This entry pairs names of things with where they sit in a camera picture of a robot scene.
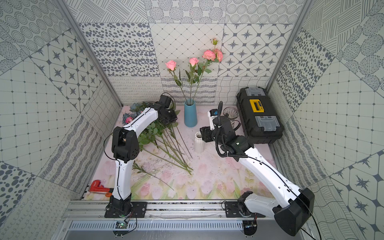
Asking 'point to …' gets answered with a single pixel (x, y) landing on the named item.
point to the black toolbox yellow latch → (260, 116)
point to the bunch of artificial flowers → (160, 140)
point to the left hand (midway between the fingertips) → (182, 120)
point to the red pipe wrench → (95, 186)
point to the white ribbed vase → (199, 143)
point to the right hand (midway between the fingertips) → (206, 130)
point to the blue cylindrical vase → (190, 113)
